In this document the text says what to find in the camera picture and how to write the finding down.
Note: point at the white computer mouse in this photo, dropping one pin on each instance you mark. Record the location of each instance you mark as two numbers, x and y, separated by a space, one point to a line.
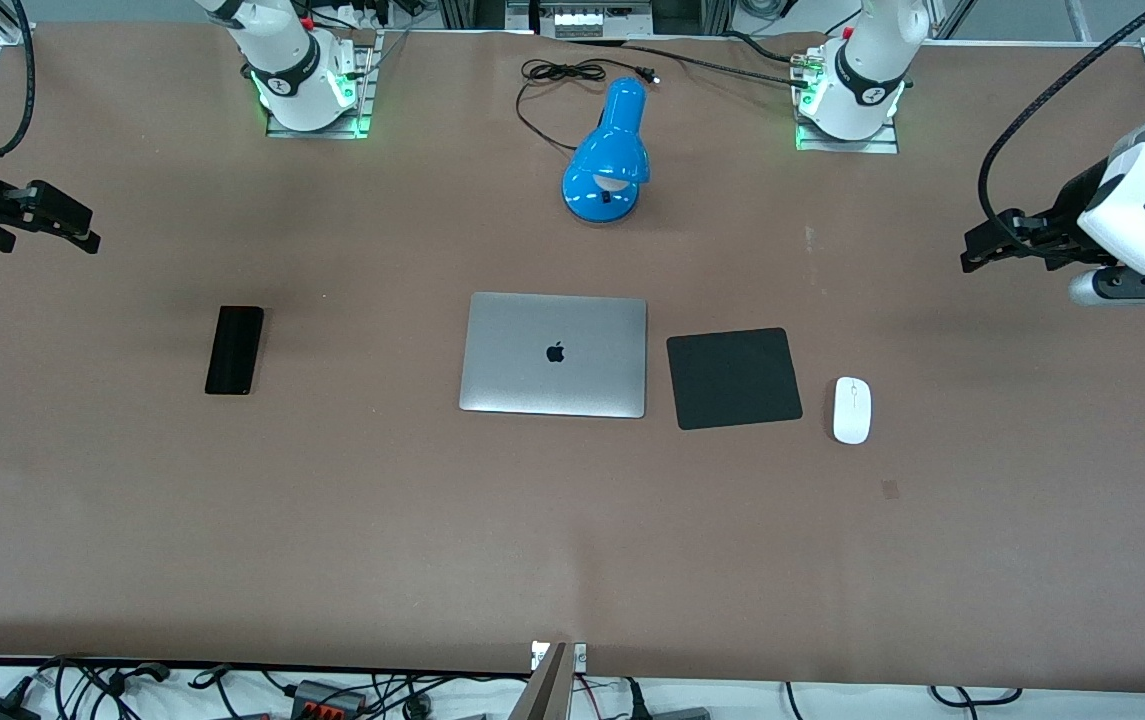
852 410

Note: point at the white power strip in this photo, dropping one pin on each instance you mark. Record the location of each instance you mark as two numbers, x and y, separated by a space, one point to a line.
587 22

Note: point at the black mouse pad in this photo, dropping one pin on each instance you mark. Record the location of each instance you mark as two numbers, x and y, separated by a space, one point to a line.
734 378

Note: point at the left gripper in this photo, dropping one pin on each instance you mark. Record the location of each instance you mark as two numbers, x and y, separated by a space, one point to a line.
1071 209

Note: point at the black smartphone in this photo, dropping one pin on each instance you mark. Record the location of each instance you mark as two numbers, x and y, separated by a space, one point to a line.
234 350

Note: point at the grey orange lever connector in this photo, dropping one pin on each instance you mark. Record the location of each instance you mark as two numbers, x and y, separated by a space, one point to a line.
317 692

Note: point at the blue desk lamp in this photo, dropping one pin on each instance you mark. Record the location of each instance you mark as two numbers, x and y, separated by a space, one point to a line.
607 150

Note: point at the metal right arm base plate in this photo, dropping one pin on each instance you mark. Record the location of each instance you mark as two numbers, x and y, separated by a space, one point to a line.
312 132

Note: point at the brown camera mounting post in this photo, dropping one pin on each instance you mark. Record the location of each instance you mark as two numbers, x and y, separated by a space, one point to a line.
547 695

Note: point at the silver closed laptop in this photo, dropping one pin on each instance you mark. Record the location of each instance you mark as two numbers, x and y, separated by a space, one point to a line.
553 375

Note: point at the white post bracket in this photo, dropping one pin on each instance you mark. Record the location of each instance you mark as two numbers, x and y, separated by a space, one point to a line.
578 655

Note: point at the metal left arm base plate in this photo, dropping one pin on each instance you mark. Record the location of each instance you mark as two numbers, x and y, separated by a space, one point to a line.
847 146

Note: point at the black plug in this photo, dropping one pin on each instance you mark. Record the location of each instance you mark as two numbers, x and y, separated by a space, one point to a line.
635 700

